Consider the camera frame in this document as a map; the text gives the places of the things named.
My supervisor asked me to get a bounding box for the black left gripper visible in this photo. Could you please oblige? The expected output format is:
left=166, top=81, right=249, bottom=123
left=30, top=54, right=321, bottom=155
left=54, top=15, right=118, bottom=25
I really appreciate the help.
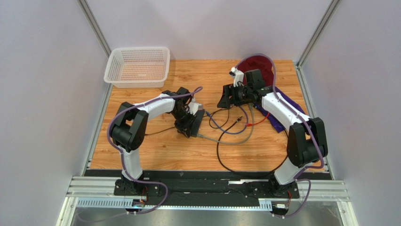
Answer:
left=170, top=108, right=197, bottom=138

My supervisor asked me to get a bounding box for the black power cable with plug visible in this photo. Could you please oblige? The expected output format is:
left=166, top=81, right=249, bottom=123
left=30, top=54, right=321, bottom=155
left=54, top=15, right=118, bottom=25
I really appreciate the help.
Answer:
left=144, top=126, right=176, bottom=136

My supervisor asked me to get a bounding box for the black network switch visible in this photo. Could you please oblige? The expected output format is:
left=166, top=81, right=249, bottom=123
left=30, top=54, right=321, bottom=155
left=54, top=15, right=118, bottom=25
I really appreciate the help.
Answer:
left=189, top=110, right=205, bottom=137

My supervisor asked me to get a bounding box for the black ethernet cable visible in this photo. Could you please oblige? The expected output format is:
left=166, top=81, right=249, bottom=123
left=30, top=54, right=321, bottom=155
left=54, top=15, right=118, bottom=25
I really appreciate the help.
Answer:
left=203, top=106, right=244, bottom=130

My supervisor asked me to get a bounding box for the grey ethernet cable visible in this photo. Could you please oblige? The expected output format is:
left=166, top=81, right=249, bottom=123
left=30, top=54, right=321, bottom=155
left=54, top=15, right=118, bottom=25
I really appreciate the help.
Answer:
left=196, top=103, right=255, bottom=145

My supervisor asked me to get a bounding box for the blue ethernet cable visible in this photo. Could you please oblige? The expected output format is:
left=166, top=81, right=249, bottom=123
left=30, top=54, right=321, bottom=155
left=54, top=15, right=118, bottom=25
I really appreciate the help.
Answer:
left=205, top=105, right=249, bottom=136

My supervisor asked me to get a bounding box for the red ethernet cable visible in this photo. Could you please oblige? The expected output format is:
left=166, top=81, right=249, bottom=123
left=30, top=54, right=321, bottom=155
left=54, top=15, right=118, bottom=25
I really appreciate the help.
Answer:
left=245, top=111, right=271, bottom=127

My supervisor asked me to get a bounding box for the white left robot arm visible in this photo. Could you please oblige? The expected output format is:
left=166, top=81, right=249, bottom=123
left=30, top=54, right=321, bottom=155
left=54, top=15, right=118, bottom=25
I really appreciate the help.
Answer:
left=106, top=87, right=205, bottom=186

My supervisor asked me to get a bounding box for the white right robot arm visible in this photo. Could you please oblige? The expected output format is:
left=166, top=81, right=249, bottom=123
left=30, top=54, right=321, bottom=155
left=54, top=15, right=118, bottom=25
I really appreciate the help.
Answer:
left=217, top=67, right=328, bottom=186

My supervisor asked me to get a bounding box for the dark red bucket hat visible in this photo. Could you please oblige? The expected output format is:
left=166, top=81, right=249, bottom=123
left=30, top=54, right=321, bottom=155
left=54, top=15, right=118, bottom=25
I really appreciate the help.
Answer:
left=236, top=55, right=274, bottom=86

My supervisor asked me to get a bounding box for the purple cloth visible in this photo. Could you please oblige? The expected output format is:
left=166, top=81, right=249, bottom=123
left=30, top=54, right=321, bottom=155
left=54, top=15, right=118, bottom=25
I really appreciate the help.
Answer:
left=254, top=88, right=310, bottom=133

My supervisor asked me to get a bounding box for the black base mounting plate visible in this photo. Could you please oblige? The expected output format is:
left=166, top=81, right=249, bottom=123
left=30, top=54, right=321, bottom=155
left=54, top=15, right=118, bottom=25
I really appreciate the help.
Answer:
left=113, top=170, right=300, bottom=207

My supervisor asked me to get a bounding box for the white plastic basket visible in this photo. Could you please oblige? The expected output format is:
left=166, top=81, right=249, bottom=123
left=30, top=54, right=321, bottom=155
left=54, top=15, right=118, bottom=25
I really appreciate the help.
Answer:
left=104, top=47, right=170, bottom=89

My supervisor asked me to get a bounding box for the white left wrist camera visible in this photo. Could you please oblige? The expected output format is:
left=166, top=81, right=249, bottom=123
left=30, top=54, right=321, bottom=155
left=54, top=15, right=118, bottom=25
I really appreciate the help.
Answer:
left=188, top=101, right=203, bottom=115

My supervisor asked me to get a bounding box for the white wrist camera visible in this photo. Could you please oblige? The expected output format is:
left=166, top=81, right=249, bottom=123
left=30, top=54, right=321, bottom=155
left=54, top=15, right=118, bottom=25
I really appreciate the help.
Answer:
left=229, top=67, right=244, bottom=87
left=188, top=101, right=203, bottom=115

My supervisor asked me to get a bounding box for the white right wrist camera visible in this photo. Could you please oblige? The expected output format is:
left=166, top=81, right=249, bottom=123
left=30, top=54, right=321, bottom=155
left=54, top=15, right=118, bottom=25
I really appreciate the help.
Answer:
left=229, top=67, right=244, bottom=87

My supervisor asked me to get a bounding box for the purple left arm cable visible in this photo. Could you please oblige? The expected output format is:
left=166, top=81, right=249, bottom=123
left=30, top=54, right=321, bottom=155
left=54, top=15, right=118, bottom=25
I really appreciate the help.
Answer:
left=106, top=86, right=204, bottom=216

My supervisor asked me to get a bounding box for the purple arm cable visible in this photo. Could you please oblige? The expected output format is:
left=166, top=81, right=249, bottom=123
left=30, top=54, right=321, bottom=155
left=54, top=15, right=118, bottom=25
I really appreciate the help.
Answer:
left=233, top=53, right=326, bottom=218
left=106, top=86, right=204, bottom=216

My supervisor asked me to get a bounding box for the black mains power cord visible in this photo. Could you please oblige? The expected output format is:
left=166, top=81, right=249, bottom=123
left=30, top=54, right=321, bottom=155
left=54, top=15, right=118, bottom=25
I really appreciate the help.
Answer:
left=216, top=121, right=290, bottom=177

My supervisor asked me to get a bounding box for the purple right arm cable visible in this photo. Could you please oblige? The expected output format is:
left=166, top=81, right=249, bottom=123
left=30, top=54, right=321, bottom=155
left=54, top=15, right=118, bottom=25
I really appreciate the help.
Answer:
left=233, top=53, right=326, bottom=218

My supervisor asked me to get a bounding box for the aluminium frame rail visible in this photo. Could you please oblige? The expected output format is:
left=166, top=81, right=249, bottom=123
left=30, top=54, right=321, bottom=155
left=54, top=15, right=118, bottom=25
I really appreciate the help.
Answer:
left=57, top=177, right=358, bottom=226

